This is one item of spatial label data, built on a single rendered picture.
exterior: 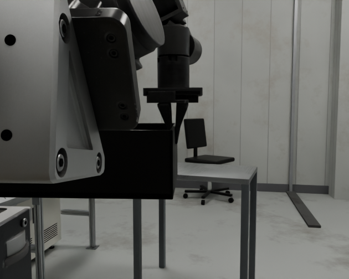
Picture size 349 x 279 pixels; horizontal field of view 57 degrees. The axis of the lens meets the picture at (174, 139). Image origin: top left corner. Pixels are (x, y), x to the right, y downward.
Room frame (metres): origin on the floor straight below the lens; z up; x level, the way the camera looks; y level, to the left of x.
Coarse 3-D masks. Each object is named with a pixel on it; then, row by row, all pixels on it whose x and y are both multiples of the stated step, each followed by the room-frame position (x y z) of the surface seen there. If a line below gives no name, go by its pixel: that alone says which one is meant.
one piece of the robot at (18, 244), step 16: (0, 208) 0.38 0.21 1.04; (16, 208) 0.37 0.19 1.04; (0, 224) 0.31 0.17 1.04; (16, 224) 0.33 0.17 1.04; (0, 240) 0.30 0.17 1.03; (16, 240) 0.32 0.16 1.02; (0, 256) 0.30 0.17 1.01; (16, 256) 0.32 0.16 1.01; (0, 272) 0.30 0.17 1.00; (16, 272) 0.33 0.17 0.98
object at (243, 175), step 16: (192, 176) 1.82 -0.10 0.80; (208, 176) 1.79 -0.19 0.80; (224, 176) 1.79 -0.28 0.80; (240, 176) 1.79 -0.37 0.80; (256, 176) 2.10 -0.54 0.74; (256, 192) 2.13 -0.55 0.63; (160, 208) 2.33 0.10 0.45; (160, 224) 2.33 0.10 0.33; (160, 240) 2.33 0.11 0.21; (240, 240) 1.72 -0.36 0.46; (160, 256) 2.33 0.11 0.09; (240, 256) 1.72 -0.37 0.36; (240, 272) 1.72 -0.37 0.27
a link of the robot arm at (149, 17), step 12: (108, 0) 0.29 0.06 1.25; (120, 0) 0.29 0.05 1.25; (132, 0) 0.29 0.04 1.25; (144, 0) 0.33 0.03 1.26; (132, 12) 0.29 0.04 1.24; (144, 12) 0.31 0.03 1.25; (156, 12) 0.35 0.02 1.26; (132, 24) 0.29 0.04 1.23; (144, 24) 0.30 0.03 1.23; (156, 24) 0.33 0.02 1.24; (132, 36) 0.30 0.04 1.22; (144, 36) 0.30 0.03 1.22; (156, 36) 0.32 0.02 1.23; (144, 48) 0.31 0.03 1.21
